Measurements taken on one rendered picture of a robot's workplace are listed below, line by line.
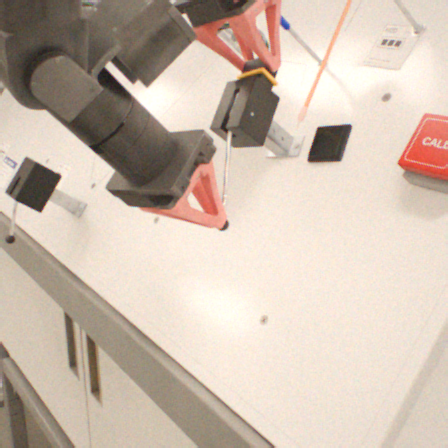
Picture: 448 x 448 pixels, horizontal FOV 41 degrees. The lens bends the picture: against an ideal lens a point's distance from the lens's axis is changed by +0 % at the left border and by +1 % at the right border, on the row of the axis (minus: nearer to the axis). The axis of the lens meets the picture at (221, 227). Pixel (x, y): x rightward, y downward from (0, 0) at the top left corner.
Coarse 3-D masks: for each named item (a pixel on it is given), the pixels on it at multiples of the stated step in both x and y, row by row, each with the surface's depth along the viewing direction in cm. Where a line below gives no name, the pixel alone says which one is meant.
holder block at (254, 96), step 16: (240, 80) 60; (256, 80) 58; (224, 96) 61; (240, 96) 59; (256, 96) 59; (272, 96) 60; (224, 112) 59; (240, 112) 58; (256, 112) 59; (272, 112) 60; (224, 128) 59; (240, 128) 57; (256, 128) 59; (240, 144) 61; (256, 144) 60
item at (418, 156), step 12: (432, 120) 49; (444, 120) 49; (420, 132) 50; (432, 132) 49; (444, 132) 48; (408, 144) 50; (420, 144) 49; (432, 144) 48; (444, 144) 48; (408, 156) 49; (420, 156) 49; (432, 156) 48; (444, 156) 47; (408, 168) 49; (420, 168) 48; (432, 168) 47; (444, 168) 47
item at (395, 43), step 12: (396, 24) 61; (384, 36) 62; (396, 36) 61; (408, 36) 60; (372, 48) 62; (384, 48) 61; (396, 48) 60; (408, 48) 59; (372, 60) 62; (384, 60) 60; (396, 60) 59
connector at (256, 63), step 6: (252, 60) 62; (258, 60) 61; (246, 66) 62; (252, 66) 61; (258, 66) 61; (264, 66) 60; (270, 72) 61; (276, 72) 62; (264, 78) 60; (270, 84) 61
